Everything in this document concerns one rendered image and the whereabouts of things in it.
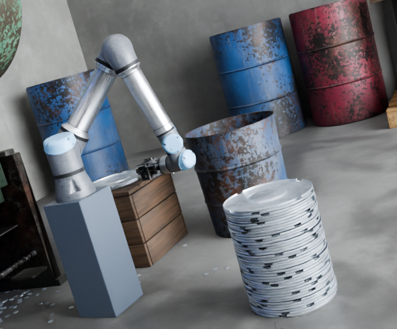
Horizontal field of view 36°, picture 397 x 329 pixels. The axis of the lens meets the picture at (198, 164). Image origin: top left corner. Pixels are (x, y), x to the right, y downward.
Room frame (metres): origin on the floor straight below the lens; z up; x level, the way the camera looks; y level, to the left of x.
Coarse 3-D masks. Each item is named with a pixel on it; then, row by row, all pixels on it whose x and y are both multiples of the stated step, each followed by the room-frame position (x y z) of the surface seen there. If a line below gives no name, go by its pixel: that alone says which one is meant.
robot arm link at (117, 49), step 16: (112, 48) 2.24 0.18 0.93; (128, 48) 2.24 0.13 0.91; (112, 64) 2.24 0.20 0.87; (128, 64) 2.22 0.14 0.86; (128, 80) 2.23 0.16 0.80; (144, 80) 2.24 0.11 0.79; (144, 96) 2.23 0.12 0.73; (144, 112) 2.24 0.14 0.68; (160, 112) 2.24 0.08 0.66; (160, 128) 2.23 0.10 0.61; (176, 144) 2.21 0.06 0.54
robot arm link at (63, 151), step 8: (56, 136) 2.25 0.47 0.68; (64, 136) 2.21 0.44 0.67; (72, 136) 2.22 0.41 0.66; (48, 144) 2.19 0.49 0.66; (56, 144) 2.18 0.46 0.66; (64, 144) 2.19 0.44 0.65; (72, 144) 2.21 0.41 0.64; (48, 152) 2.19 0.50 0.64; (56, 152) 2.18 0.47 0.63; (64, 152) 2.18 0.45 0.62; (72, 152) 2.20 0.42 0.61; (80, 152) 2.31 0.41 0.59; (48, 160) 2.21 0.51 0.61; (56, 160) 2.18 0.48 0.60; (64, 160) 2.18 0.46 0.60; (72, 160) 2.19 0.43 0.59; (80, 160) 2.22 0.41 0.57; (56, 168) 2.19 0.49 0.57; (64, 168) 2.18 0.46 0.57; (72, 168) 2.19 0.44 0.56
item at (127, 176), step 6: (114, 174) 2.91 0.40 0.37; (120, 174) 2.89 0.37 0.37; (126, 174) 2.81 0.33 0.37; (132, 174) 2.80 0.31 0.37; (102, 180) 2.87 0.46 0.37; (108, 180) 2.79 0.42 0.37; (114, 180) 2.75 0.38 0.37; (120, 180) 2.72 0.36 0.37; (126, 180) 2.70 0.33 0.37; (132, 180) 2.65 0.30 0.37; (96, 186) 2.76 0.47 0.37; (102, 186) 2.72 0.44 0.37
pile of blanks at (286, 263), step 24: (312, 192) 1.86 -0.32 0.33; (240, 216) 1.81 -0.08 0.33; (264, 216) 1.77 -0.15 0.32; (288, 216) 1.75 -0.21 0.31; (312, 216) 1.80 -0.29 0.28; (240, 240) 1.81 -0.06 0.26; (264, 240) 1.76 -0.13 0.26; (288, 240) 1.74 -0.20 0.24; (312, 240) 1.79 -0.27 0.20; (240, 264) 1.86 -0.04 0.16; (264, 264) 1.77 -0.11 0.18; (288, 264) 1.75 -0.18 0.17; (312, 264) 1.78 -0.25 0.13; (264, 288) 1.78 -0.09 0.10; (288, 288) 1.75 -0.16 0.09; (312, 288) 1.77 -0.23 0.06; (336, 288) 1.85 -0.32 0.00; (264, 312) 1.79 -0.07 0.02; (288, 312) 1.76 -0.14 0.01
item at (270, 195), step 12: (288, 180) 2.00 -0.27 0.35; (252, 192) 1.99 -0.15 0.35; (264, 192) 1.92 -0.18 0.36; (276, 192) 1.88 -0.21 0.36; (288, 192) 1.87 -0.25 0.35; (300, 192) 1.83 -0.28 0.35; (228, 204) 1.92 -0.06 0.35; (240, 204) 1.88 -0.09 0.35; (252, 204) 1.84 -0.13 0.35; (264, 204) 1.80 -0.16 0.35; (276, 204) 1.77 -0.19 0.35
